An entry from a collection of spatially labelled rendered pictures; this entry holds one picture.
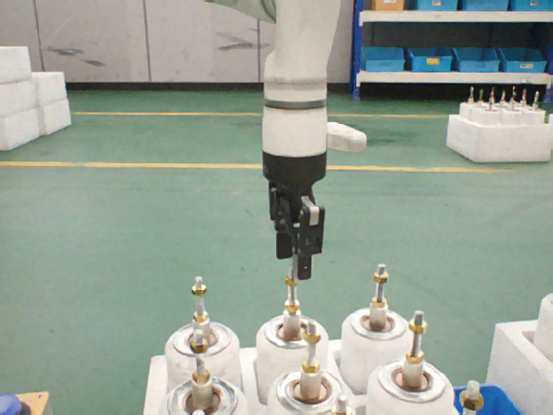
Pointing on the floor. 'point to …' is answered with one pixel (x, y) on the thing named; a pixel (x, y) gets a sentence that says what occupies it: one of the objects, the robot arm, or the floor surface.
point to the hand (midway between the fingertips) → (292, 259)
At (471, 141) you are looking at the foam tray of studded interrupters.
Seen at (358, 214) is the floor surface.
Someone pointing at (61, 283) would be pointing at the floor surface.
